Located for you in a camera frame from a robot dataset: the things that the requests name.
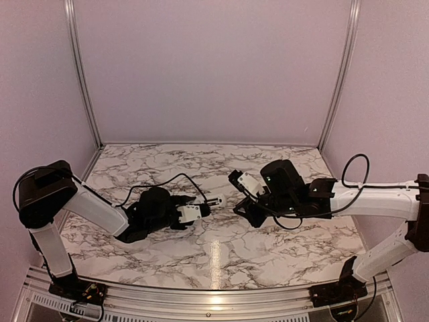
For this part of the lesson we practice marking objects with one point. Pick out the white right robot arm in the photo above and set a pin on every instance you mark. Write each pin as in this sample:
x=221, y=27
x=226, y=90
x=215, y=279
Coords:
x=405, y=200

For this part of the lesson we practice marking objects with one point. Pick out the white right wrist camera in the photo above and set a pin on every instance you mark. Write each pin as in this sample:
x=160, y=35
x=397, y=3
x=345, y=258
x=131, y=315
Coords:
x=245, y=183

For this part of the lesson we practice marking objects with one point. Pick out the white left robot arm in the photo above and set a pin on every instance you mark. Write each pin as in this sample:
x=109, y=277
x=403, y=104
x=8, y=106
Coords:
x=42, y=192

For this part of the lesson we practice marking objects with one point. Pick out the aluminium frame right post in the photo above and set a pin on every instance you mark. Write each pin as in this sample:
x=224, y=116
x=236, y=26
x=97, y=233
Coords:
x=345, y=62

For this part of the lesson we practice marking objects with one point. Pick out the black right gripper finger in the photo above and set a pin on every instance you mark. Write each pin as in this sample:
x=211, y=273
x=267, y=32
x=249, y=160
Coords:
x=246, y=205
x=255, y=218

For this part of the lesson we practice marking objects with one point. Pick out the aluminium frame left post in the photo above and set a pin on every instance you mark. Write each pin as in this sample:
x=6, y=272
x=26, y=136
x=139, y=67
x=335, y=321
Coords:
x=79, y=68

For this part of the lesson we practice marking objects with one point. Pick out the aluminium front rail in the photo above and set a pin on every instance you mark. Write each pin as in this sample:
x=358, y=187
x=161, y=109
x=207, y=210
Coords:
x=139, y=303

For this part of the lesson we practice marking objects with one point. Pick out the aluminium frame post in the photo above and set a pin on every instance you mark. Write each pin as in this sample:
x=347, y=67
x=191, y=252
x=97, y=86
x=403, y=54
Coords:
x=79, y=68
x=345, y=62

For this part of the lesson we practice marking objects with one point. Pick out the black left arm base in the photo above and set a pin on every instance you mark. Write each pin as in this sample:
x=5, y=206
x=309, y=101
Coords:
x=79, y=290

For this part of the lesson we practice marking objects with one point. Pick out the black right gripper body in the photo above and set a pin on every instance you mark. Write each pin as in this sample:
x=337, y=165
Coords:
x=282, y=204

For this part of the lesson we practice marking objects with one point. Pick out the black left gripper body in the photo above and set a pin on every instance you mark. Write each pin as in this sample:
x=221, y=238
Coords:
x=157, y=224

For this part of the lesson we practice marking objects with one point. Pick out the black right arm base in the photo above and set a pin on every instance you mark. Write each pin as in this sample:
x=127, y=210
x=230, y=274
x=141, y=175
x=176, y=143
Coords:
x=343, y=290

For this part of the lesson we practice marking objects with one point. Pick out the white remote control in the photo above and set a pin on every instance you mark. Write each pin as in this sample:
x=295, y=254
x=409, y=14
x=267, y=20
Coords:
x=222, y=199

